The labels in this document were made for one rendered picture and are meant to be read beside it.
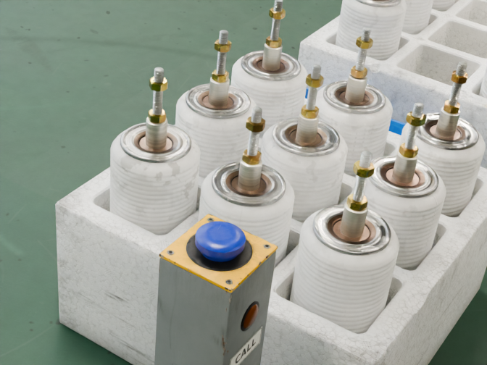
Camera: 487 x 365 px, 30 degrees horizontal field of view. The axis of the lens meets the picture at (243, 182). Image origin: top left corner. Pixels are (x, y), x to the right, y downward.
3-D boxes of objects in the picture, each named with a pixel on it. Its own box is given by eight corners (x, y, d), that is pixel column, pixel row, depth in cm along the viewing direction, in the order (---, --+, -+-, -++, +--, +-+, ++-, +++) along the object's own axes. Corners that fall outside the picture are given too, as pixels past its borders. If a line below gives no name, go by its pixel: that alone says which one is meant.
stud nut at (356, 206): (344, 200, 86) (346, 193, 86) (361, 198, 87) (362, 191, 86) (351, 212, 85) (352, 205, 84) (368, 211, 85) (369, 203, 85)
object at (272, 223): (262, 355, 98) (282, 222, 87) (179, 332, 100) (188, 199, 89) (285, 299, 105) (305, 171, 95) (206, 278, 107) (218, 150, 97)
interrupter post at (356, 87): (365, 97, 110) (369, 73, 108) (361, 106, 108) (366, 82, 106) (346, 93, 110) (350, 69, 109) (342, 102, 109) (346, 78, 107)
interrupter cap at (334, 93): (389, 92, 112) (390, 87, 111) (380, 122, 106) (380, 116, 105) (329, 80, 113) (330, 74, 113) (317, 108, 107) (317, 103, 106)
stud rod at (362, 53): (360, 85, 109) (371, 27, 104) (360, 89, 108) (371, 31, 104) (351, 84, 109) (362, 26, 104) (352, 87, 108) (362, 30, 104)
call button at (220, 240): (253, 252, 74) (255, 232, 73) (225, 277, 71) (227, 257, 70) (212, 232, 76) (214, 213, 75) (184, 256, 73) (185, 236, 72)
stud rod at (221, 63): (222, 88, 105) (227, 29, 101) (224, 93, 104) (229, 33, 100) (214, 89, 105) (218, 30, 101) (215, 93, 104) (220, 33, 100)
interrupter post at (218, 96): (222, 97, 107) (225, 72, 105) (231, 107, 105) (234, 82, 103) (204, 101, 106) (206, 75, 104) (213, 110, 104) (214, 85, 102)
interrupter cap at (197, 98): (232, 84, 110) (232, 78, 109) (261, 114, 104) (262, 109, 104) (175, 93, 107) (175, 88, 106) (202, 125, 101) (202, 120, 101)
